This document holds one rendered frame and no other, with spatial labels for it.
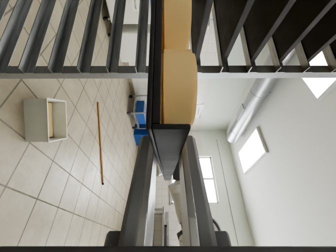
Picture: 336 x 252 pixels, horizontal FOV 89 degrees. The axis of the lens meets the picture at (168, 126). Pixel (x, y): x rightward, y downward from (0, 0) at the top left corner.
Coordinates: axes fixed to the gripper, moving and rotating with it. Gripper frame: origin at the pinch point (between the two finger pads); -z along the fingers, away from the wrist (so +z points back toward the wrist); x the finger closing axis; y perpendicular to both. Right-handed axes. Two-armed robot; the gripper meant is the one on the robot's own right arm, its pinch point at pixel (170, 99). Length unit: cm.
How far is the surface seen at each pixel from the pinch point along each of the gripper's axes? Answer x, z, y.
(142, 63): -9.1, -9.3, -9.4
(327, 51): 52, -13, -11
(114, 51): -18.9, -12.6, -12.7
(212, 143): 147, 277, -440
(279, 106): 202, 83, -249
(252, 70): 26.5, -7.5, -7.6
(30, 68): -45.3, -7.5, -7.6
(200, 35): 7.7, -17.0, -0.1
